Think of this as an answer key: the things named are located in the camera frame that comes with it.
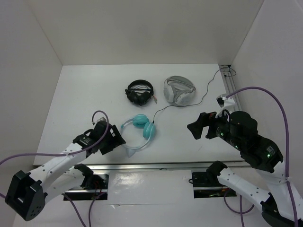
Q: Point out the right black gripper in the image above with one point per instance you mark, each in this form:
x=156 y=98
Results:
x=204 y=118

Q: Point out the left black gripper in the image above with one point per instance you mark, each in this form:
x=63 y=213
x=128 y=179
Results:
x=115 y=140

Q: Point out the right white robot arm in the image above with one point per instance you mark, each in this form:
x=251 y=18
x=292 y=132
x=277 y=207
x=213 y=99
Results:
x=280 y=205

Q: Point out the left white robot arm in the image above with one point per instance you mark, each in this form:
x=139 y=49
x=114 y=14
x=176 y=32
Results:
x=29 y=192

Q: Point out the white grey headphones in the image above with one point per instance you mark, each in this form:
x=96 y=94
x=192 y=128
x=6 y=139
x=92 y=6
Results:
x=179 y=90

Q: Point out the black headphones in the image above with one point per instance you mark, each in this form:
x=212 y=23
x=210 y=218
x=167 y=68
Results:
x=140 y=92

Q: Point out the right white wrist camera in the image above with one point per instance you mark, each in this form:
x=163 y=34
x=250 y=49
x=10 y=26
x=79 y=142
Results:
x=225 y=103

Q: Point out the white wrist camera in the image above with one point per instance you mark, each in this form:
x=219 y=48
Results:
x=225 y=103
x=98 y=120

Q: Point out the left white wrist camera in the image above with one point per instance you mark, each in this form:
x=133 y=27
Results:
x=98 y=120

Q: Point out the aluminium rail front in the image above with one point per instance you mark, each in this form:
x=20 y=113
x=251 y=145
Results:
x=194 y=166

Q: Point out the aluminium rail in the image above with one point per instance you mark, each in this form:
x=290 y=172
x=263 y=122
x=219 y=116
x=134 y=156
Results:
x=228 y=75
x=194 y=166

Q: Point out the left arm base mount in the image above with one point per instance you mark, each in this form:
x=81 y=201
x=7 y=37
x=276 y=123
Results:
x=97 y=189

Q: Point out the aluminium rail right side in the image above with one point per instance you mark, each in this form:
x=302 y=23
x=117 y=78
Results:
x=228 y=75

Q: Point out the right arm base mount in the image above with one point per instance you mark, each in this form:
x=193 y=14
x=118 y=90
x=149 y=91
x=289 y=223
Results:
x=205 y=186

